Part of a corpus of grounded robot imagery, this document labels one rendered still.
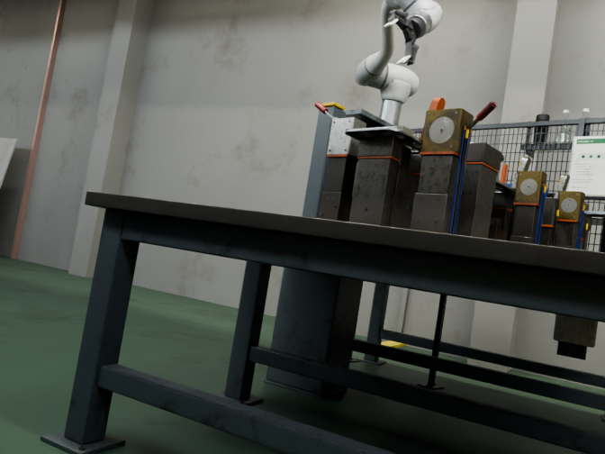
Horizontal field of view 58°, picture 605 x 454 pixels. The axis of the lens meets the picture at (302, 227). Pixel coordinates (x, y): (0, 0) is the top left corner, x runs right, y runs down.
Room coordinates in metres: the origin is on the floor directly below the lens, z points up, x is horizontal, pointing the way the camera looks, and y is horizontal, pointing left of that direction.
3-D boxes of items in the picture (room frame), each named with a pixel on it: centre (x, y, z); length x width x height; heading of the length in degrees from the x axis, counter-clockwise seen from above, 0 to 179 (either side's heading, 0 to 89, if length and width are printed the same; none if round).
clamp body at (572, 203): (2.15, -1.06, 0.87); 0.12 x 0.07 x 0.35; 46
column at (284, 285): (2.69, -0.14, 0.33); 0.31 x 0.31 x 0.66; 62
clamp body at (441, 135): (1.44, -0.36, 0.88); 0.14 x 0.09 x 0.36; 46
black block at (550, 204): (2.07, -0.94, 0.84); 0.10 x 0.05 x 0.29; 46
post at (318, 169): (1.88, -0.04, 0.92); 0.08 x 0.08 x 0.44; 46
